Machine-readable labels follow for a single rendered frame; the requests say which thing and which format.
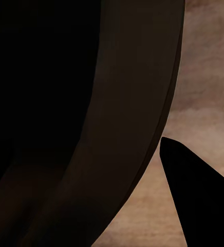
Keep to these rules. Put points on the cauldron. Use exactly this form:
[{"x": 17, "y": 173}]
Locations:
[{"x": 86, "y": 88}]

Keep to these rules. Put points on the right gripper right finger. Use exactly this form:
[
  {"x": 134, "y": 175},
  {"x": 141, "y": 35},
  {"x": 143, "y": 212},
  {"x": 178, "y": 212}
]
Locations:
[{"x": 198, "y": 194}]

